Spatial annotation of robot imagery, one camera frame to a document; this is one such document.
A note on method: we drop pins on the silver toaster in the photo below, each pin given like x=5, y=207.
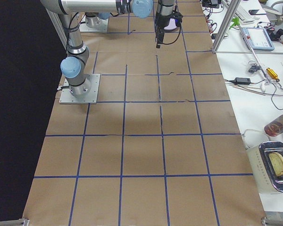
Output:
x=264, y=174

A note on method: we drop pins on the yellow utility knife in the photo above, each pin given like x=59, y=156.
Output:
x=272, y=74

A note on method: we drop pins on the teach pendant tablet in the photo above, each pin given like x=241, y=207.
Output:
x=257, y=38

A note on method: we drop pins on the bread slice in toaster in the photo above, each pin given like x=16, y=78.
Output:
x=277, y=163

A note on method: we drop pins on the aluminium frame post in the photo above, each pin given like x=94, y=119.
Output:
x=225, y=24

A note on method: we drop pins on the black power adapter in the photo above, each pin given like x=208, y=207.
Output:
x=242, y=81

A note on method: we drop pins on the green grabber tool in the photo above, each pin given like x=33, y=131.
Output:
x=235, y=23

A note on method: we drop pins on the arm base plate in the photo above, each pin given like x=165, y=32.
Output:
x=84, y=28
x=84, y=94

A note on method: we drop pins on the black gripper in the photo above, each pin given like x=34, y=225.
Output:
x=161, y=22

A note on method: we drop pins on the brown paper table cover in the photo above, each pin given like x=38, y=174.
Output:
x=161, y=147

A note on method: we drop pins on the white keyboard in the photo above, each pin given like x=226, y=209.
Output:
x=244, y=17

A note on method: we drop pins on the red drink bottle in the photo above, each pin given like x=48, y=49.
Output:
x=275, y=127

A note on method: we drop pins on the lilac round plate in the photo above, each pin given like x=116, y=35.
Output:
x=171, y=26

